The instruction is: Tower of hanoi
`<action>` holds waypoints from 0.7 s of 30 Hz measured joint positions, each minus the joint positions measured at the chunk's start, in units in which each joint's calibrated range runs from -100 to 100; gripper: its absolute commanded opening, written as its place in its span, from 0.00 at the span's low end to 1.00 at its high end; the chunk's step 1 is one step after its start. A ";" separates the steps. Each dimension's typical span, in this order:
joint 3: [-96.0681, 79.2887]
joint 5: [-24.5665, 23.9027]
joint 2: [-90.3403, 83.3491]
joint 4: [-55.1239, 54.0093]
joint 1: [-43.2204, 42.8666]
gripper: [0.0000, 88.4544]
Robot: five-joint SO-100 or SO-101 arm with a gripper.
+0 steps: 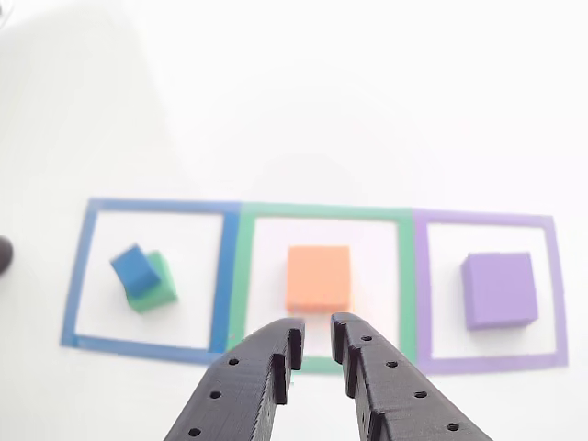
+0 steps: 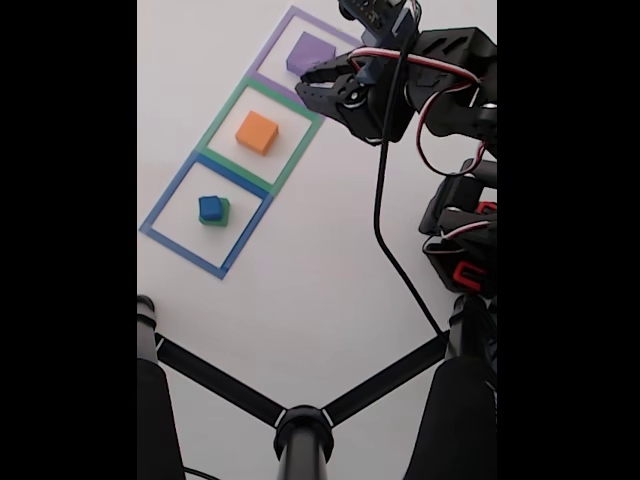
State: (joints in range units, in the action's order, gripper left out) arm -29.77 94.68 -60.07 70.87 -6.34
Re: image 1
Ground green cube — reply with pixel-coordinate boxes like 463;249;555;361
126;250;179;315

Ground small blue cube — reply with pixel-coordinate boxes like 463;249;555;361
108;243;162;298

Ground orange cube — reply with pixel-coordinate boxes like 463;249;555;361
284;244;353;316

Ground purple cube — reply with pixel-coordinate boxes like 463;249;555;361
460;251;539;332

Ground black tripod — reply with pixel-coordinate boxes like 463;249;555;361
0;235;15;277

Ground green square frame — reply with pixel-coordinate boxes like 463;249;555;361
227;201;417;376

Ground blue square frame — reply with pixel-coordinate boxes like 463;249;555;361
59;197;243;367

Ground purple square frame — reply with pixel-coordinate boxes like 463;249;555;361
413;209;570;376

